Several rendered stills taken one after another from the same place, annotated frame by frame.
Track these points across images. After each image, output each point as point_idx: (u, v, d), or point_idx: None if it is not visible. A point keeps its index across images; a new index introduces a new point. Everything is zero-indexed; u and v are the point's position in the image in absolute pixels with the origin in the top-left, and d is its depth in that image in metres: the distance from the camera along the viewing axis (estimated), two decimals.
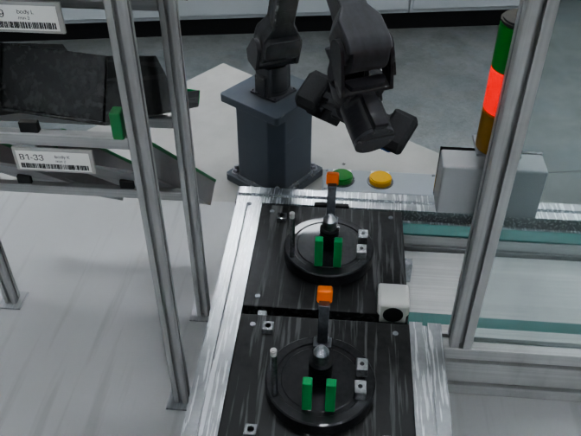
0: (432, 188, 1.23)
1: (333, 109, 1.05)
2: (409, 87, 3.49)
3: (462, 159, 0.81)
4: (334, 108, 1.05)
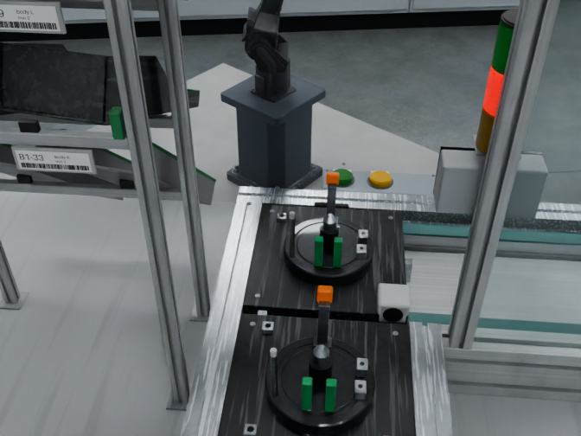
0: (432, 188, 1.23)
1: None
2: (409, 87, 3.49)
3: (462, 159, 0.81)
4: None
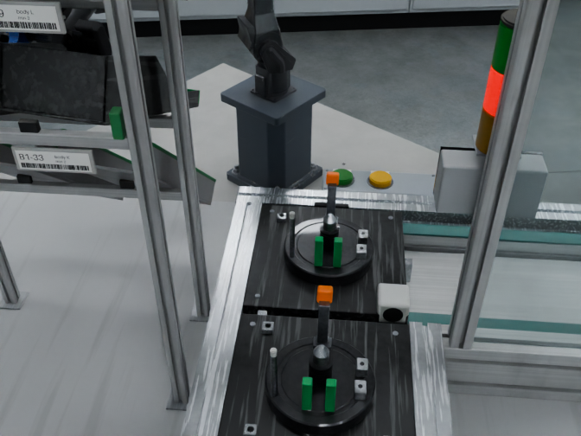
0: (432, 188, 1.23)
1: None
2: (409, 87, 3.49)
3: (462, 159, 0.81)
4: None
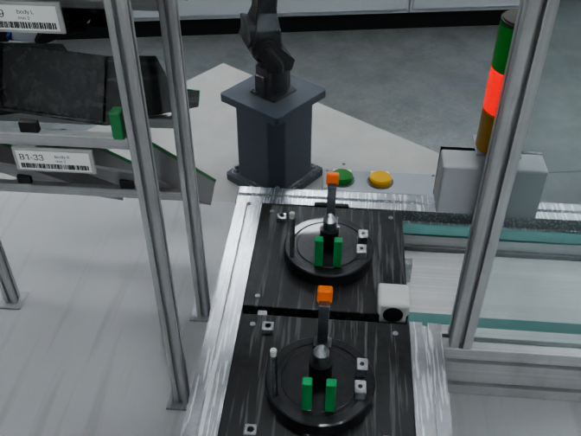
0: (432, 188, 1.23)
1: None
2: (409, 87, 3.49)
3: (462, 159, 0.81)
4: None
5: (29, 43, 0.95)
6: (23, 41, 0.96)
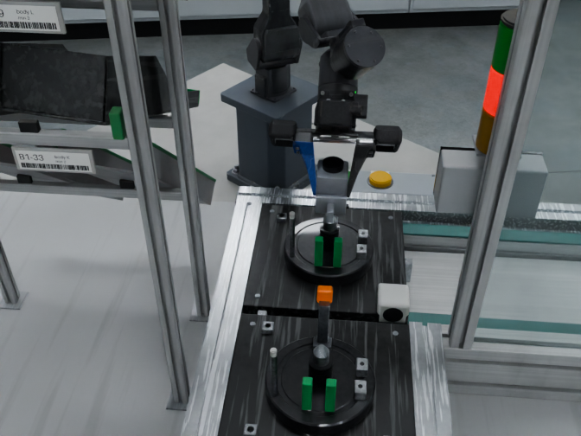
0: (432, 188, 1.23)
1: (343, 137, 0.99)
2: (409, 87, 3.49)
3: (462, 159, 0.81)
4: (342, 137, 0.99)
5: (341, 199, 0.97)
6: (331, 194, 0.97)
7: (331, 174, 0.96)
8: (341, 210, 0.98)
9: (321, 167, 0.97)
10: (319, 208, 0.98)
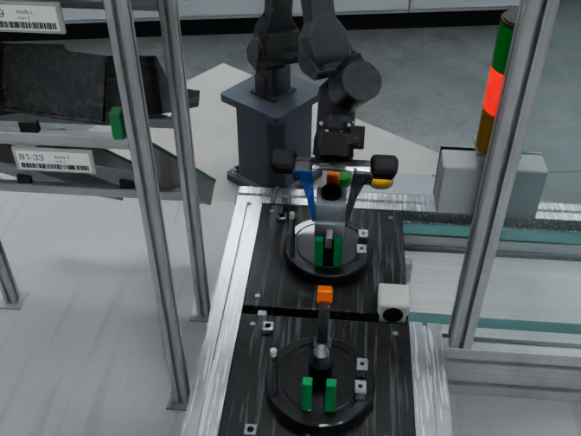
0: (432, 188, 1.23)
1: (341, 166, 1.03)
2: (409, 87, 3.49)
3: (462, 159, 0.81)
4: (341, 165, 1.02)
5: (340, 226, 1.00)
6: (329, 221, 1.00)
7: (329, 201, 0.99)
8: (340, 236, 1.01)
9: (320, 195, 1.00)
10: (318, 234, 1.01)
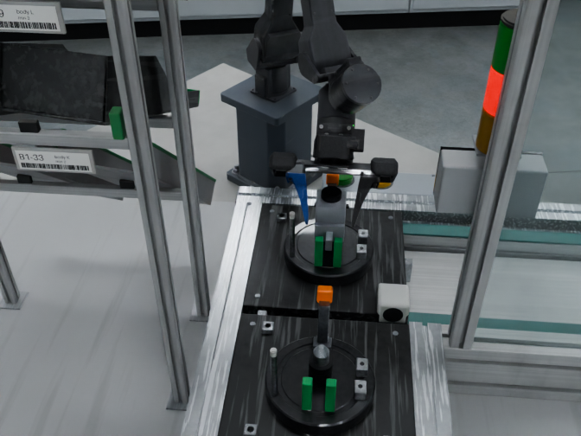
0: (432, 188, 1.23)
1: (347, 169, 1.03)
2: (409, 87, 3.49)
3: (462, 159, 0.81)
4: (347, 169, 1.03)
5: (340, 227, 1.00)
6: (329, 222, 1.00)
7: (329, 203, 0.99)
8: (340, 238, 1.01)
9: (320, 196, 1.00)
10: (318, 235, 1.01)
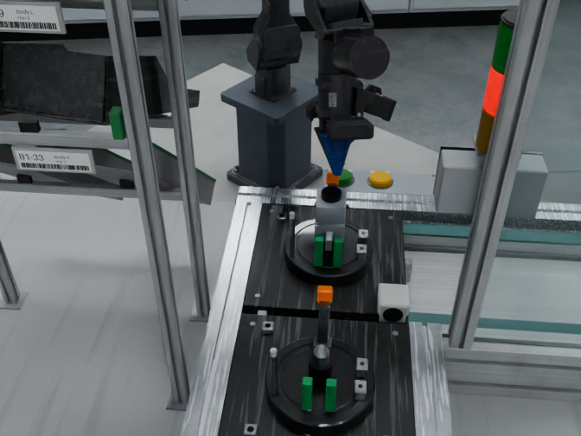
0: (432, 188, 1.23)
1: (329, 119, 1.01)
2: (409, 87, 3.49)
3: (462, 159, 0.81)
4: None
5: (340, 227, 1.00)
6: (329, 222, 1.00)
7: (329, 203, 0.99)
8: (340, 238, 1.01)
9: (320, 196, 1.00)
10: (318, 235, 1.01)
